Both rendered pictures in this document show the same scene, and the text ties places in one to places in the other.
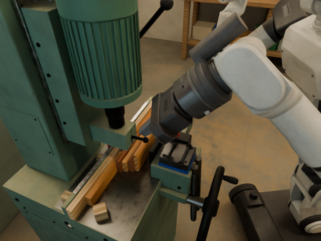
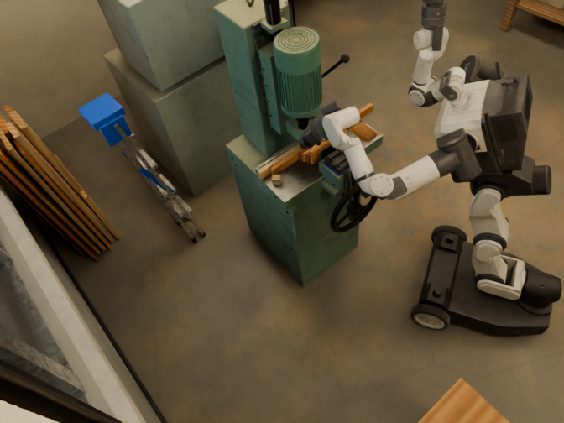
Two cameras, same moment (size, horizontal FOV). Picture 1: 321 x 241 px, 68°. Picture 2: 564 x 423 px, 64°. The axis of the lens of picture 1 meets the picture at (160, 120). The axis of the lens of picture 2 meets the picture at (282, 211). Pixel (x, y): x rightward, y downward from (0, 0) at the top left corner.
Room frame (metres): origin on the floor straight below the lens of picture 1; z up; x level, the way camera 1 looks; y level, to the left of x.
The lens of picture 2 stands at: (-0.68, -0.62, 2.48)
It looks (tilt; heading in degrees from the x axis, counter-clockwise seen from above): 54 degrees down; 37
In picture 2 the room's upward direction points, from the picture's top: 10 degrees counter-clockwise
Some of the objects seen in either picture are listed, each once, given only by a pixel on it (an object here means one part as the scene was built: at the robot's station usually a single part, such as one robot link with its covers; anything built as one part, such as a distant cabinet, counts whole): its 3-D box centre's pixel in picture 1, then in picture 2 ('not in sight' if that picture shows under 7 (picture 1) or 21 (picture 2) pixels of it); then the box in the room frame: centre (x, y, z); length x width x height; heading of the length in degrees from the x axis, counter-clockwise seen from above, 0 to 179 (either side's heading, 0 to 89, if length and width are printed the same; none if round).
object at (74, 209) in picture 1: (123, 145); (310, 142); (0.63, 0.14, 0.92); 0.60 x 0.02 x 0.05; 157
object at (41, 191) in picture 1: (100, 173); (292, 159); (0.63, 0.25, 0.76); 0.57 x 0.45 x 0.09; 67
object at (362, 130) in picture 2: not in sight; (363, 130); (0.81, -0.06, 0.91); 0.12 x 0.09 x 0.03; 67
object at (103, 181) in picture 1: (136, 136); (324, 138); (0.68, 0.09, 0.92); 0.62 x 0.02 x 0.04; 157
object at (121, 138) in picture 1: (113, 132); (301, 131); (0.59, 0.16, 1.03); 0.14 x 0.07 x 0.09; 67
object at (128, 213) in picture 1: (154, 165); (327, 164); (0.58, 0.02, 0.87); 0.61 x 0.30 x 0.06; 157
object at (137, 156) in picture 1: (149, 143); (328, 146); (0.62, 0.04, 0.94); 0.21 x 0.01 x 0.08; 157
